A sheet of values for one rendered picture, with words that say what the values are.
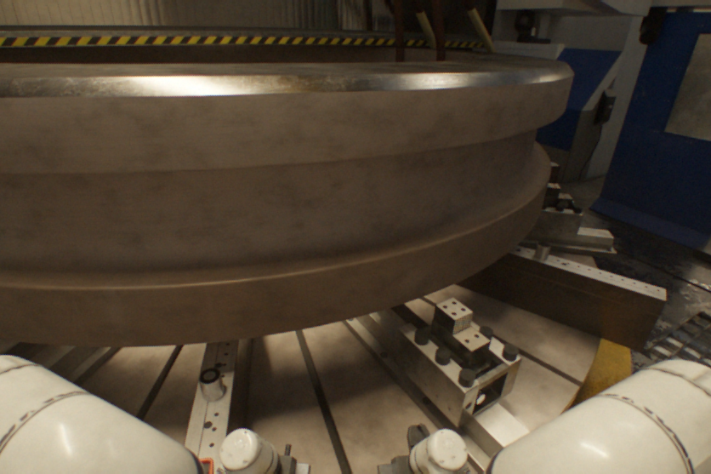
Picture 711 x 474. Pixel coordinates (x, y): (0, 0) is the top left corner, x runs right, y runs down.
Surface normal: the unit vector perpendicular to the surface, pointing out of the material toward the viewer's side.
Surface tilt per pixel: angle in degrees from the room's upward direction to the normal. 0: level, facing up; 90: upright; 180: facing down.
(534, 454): 52
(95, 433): 23
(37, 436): 14
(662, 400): 5
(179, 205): 90
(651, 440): 19
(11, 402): 6
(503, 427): 0
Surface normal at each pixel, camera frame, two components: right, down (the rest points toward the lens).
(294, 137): 0.32, 0.45
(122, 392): 0.02, -0.88
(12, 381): 0.11, -0.95
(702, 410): 0.11, -0.76
